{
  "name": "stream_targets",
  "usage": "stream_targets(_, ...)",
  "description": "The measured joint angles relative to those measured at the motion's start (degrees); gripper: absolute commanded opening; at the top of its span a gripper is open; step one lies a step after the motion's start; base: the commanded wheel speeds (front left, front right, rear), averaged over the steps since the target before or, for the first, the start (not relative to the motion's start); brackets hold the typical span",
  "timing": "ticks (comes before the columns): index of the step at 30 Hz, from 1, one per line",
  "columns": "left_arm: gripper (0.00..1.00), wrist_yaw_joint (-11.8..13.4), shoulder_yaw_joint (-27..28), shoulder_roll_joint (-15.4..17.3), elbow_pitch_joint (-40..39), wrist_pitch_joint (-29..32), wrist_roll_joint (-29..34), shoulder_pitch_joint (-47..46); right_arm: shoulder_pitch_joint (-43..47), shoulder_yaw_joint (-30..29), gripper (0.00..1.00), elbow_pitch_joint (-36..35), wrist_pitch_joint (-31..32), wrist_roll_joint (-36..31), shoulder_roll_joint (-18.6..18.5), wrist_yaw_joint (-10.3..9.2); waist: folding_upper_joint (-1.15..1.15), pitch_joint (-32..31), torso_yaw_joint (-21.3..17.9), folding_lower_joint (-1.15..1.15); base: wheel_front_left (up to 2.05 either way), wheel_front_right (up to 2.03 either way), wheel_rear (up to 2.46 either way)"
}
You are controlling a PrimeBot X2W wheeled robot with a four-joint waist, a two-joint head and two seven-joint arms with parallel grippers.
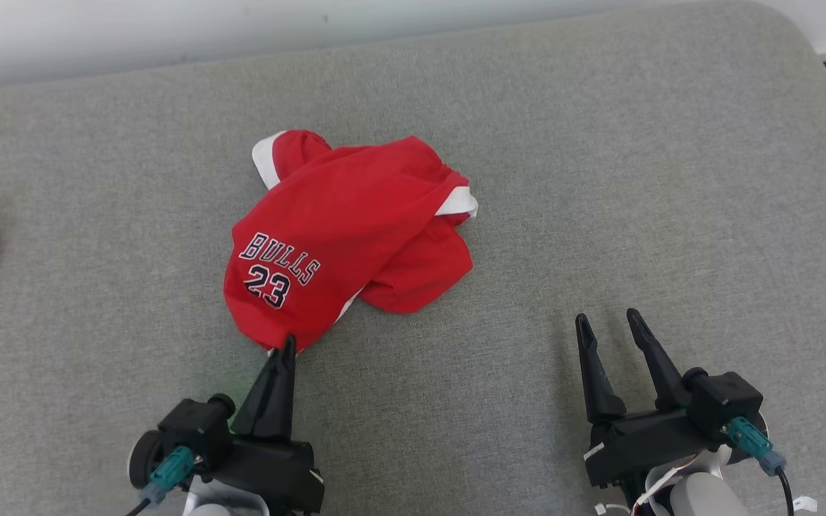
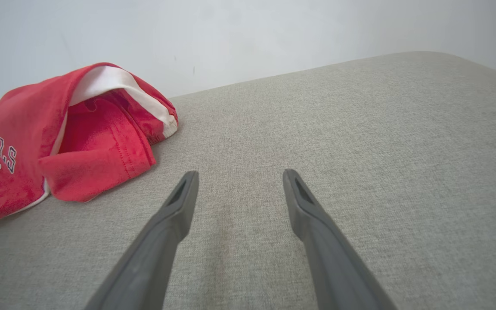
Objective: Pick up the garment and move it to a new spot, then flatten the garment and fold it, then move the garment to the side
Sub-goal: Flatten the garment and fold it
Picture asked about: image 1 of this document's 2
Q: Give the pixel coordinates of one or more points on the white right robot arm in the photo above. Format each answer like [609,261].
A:
[700,498]

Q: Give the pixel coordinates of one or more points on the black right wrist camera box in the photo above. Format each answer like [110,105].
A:
[725,398]

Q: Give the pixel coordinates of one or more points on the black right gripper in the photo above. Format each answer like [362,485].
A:
[635,444]

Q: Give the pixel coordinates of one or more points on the round black left gripper motor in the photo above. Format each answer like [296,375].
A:
[144,459]

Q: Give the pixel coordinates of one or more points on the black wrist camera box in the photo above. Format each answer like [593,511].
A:
[725,398]
[194,430]

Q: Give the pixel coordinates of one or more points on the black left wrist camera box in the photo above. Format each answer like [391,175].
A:
[194,430]

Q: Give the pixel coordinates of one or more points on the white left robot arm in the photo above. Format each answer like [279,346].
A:
[219,505]

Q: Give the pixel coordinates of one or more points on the grey fabric sofa seat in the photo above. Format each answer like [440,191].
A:
[599,179]

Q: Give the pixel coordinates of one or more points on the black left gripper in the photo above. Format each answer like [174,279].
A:
[269,469]

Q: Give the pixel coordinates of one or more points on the red Bulls shorts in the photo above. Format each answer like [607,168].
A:
[355,215]

